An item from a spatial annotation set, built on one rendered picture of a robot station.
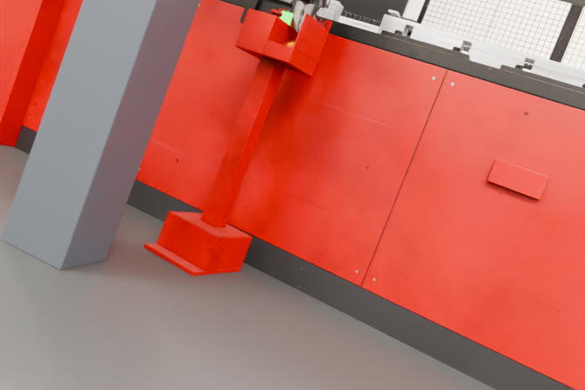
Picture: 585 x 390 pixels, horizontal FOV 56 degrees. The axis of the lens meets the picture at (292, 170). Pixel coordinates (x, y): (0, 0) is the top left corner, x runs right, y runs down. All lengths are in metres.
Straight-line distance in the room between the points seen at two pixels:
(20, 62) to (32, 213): 1.18
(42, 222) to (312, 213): 0.85
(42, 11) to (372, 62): 1.35
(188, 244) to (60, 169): 0.49
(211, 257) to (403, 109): 0.75
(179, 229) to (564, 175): 1.12
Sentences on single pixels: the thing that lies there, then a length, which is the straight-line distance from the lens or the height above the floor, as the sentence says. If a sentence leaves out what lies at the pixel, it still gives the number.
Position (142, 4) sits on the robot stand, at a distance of 1.32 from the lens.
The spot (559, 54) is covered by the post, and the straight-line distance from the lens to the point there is 2.70.
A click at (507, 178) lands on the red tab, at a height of 0.58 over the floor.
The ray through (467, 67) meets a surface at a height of 0.85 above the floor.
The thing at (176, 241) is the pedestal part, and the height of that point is 0.05.
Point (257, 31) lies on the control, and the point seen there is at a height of 0.72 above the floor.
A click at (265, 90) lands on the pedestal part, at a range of 1.69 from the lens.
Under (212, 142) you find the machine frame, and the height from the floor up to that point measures 0.34.
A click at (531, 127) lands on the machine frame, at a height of 0.74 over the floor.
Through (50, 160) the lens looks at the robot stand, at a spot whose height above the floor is 0.22.
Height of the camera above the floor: 0.49
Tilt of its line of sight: 4 degrees down
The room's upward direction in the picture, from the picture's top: 21 degrees clockwise
